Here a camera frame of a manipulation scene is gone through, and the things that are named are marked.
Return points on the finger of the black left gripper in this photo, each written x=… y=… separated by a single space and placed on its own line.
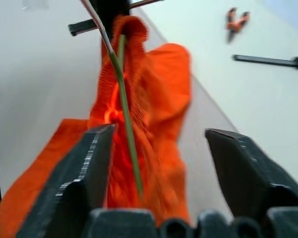
x=124 y=8
x=110 y=12

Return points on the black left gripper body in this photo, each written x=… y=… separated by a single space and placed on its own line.
x=83 y=26

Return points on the orange shorts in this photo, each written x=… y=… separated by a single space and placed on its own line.
x=164 y=86

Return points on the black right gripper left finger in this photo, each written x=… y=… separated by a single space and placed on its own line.
x=74 y=178

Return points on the black caliper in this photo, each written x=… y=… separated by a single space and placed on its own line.
x=263 y=60

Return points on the orange and black pliers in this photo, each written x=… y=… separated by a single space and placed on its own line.
x=236 y=24

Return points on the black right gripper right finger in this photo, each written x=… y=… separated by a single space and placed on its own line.
x=245 y=173

